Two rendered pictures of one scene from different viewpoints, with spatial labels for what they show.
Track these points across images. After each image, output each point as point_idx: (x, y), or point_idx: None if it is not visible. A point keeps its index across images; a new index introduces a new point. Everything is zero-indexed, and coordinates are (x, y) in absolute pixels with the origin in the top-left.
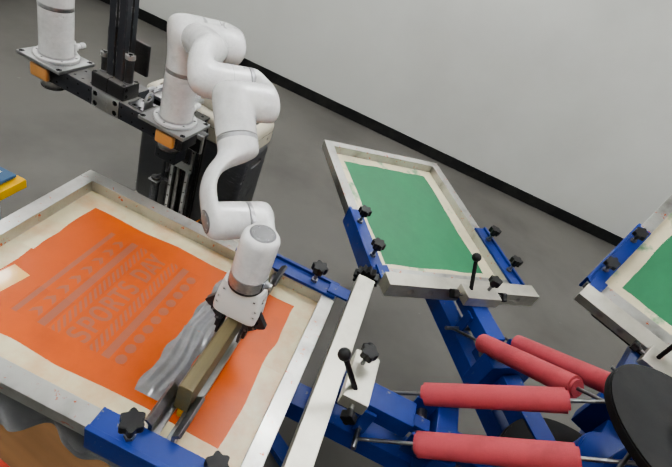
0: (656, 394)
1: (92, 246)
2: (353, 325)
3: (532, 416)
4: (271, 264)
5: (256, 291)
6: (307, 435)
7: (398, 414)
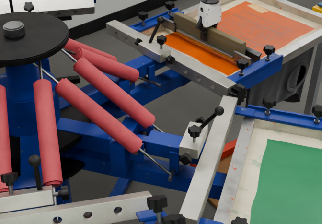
0: (42, 38)
1: (281, 25)
2: (192, 65)
3: (85, 127)
4: None
5: None
6: (140, 36)
7: (130, 62)
